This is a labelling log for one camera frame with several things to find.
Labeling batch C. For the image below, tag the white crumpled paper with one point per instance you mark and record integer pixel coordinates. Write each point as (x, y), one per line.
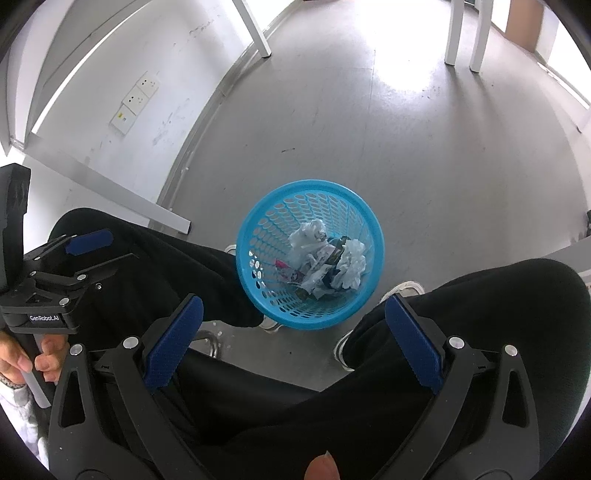
(307, 237)

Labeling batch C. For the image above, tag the person's right leg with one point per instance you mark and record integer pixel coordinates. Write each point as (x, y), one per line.
(498, 314)

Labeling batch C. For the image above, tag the white wall socket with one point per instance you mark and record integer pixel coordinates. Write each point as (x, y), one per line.
(135, 100)
(147, 84)

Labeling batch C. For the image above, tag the pink wrapper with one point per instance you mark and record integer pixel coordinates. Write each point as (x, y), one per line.
(281, 265)

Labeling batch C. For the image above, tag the small dark object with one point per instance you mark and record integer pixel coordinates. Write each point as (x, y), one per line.
(589, 226)

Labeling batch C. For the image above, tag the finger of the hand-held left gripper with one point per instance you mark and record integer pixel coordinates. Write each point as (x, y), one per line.
(106, 270)
(90, 241)

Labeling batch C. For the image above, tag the person's right hand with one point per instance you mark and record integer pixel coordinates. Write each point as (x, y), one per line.
(323, 468)

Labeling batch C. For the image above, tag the blue plastic basket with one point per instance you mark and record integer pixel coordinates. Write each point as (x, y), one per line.
(277, 221)

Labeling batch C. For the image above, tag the white table leg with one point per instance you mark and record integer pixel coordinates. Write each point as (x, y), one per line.
(570, 256)
(480, 41)
(256, 32)
(115, 194)
(454, 37)

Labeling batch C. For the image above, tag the white wall plate yellow mark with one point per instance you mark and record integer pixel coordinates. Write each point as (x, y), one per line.
(122, 120)

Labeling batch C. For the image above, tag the brown glass door cabinet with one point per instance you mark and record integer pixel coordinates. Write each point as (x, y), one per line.
(521, 21)

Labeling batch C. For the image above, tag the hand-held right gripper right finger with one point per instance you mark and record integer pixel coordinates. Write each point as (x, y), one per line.
(413, 341)

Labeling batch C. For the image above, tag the person's left forearm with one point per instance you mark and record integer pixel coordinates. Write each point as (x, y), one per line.
(23, 424)

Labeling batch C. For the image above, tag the clear plastic wrapper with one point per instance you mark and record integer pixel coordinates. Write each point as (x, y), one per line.
(314, 277)

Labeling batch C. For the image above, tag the grey metal bracket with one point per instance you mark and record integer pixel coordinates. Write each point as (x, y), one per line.
(212, 344)

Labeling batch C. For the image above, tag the person's right shoe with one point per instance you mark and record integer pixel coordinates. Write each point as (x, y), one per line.
(406, 290)

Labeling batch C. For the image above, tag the person's left hand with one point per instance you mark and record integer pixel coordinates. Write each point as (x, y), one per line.
(53, 355)

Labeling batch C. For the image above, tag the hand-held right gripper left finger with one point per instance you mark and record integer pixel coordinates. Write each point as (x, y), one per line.
(173, 341)

